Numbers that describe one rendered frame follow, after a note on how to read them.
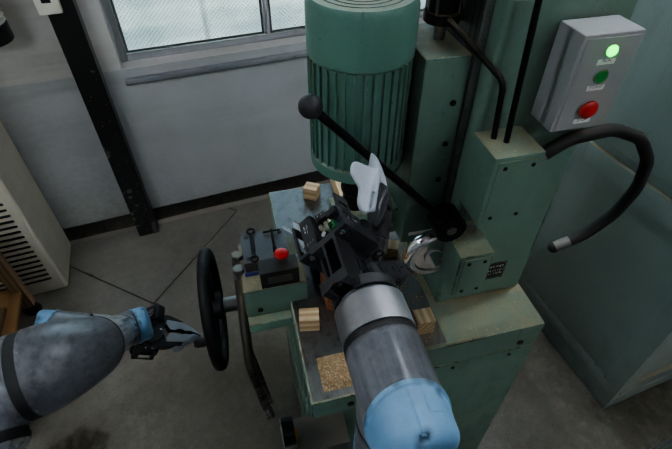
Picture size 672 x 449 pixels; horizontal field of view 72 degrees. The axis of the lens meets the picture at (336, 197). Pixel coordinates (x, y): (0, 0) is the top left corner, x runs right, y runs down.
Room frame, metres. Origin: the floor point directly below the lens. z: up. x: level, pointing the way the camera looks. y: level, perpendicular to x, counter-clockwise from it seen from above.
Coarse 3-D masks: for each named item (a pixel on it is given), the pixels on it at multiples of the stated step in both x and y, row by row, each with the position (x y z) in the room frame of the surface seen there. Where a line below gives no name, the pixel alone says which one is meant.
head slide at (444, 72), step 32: (448, 32) 0.77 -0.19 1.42; (416, 64) 0.70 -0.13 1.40; (448, 64) 0.68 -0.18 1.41; (416, 96) 0.69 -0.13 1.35; (448, 96) 0.68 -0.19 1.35; (416, 128) 0.67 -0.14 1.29; (448, 128) 0.68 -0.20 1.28; (416, 160) 0.67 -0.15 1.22; (448, 160) 0.69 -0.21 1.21; (416, 224) 0.68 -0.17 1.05
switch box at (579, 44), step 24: (576, 24) 0.66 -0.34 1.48; (600, 24) 0.66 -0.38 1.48; (624, 24) 0.66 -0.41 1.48; (552, 48) 0.67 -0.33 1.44; (576, 48) 0.62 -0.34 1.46; (600, 48) 0.62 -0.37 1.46; (624, 48) 0.63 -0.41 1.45; (552, 72) 0.65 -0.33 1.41; (576, 72) 0.62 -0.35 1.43; (624, 72) 0.64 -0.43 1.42; (552, 96) 0.64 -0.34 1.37; (576, 96) 0.62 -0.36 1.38; (600, 96) 0.63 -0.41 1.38; (552, 120) 0.62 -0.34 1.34; (600, 120) 0.64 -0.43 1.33
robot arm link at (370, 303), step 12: (360, 288) 0.28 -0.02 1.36; (372, 288) 0.27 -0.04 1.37; (384, 288) 0.28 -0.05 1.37; (396, 288) 0.28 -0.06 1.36; (348, 300) 0.27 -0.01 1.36; (360, 300) 0.26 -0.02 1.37; (372, 300) 0.26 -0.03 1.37; (384, 300) 0.26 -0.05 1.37; (396, 300) 0.26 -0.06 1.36; (336, 312) 0.27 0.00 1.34; (348, 312) 0.26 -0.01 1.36; (360, 312) 0.25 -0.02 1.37; (372, 312) 0.25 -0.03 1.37; (384, 312) 0.25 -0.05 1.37; (396, 312) 0.25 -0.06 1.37; (408, 312) 0.26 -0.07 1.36; (336, 324) 0.26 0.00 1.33; (348, 324) 0.24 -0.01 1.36; (360, 324) 0.24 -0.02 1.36; (348, 336) 0.23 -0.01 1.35
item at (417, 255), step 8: (424, 232) 0.63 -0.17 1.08; (432, 232) 0.62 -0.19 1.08; (416, 240) 0.62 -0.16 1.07; (424, 240) 0.61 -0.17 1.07; (432, 240) 0.61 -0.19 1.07; (408, 248) 0.61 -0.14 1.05; (416, 248) 0.61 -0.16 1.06; (424, 248) 0.61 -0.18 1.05; (432, 248) 0.62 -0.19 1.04; (440, 248) 0.62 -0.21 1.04; (408, 256) 0.60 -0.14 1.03; (416, 256) 0.61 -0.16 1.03; (424, 256) 0.61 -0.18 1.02; (432, 256) 0.61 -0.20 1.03; (440, 256) 0.62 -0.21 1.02; (408, 264) 0.60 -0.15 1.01; (416, 264) 0.61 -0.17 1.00; (424, 264) 0.61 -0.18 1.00; (432, 264) 0.62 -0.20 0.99; (416, 272) 0.61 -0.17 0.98; (424, 272) 0.61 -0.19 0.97; (432, 272) 0.62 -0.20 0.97
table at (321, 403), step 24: (288, 192) 0.95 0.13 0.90; (288, 216) 0.85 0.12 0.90; (312, 216) 0.85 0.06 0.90; (312, 288) 0.63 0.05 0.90; (288, 312) 0.58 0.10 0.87; (312, 336) 0.51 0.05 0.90; (336, 336) 0.51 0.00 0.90; (312, 360) 0.45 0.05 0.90; (312, 384) 0.41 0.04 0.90; (312, 408) 0.37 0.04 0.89; (336, 408) 0.38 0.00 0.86
